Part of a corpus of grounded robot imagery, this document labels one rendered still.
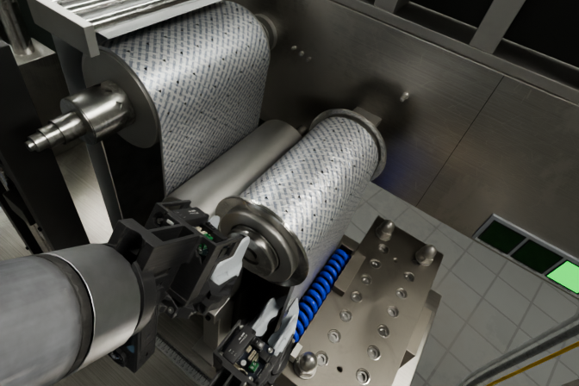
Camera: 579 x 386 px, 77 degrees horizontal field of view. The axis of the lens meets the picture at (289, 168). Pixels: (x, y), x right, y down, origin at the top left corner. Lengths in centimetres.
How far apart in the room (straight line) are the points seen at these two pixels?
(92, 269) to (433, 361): 181
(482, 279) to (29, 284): 224
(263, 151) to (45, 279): 44
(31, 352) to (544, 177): 63
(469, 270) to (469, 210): 161
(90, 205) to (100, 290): 75
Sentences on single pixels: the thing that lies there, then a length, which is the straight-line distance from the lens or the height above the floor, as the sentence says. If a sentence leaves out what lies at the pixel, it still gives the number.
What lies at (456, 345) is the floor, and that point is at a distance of 206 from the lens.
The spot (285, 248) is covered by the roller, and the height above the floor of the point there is 129.
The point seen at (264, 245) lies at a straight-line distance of 44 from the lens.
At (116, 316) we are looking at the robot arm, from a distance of 26.
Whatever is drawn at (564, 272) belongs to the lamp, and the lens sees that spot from 78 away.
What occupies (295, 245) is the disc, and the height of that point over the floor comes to 130.
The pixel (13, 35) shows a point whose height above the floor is 122.
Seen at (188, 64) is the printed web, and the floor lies 139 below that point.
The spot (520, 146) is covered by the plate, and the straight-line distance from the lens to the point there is 64.
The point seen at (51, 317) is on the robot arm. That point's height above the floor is 145.
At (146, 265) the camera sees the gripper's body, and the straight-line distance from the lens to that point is 28.
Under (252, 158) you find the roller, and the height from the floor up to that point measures 123.
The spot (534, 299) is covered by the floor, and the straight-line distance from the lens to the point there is 248.
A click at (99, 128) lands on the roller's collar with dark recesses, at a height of 134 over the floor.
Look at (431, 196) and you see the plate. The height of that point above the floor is 118.
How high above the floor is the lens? 165
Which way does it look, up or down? 45 degrees down
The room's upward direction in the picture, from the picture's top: 14 degrees clockwise
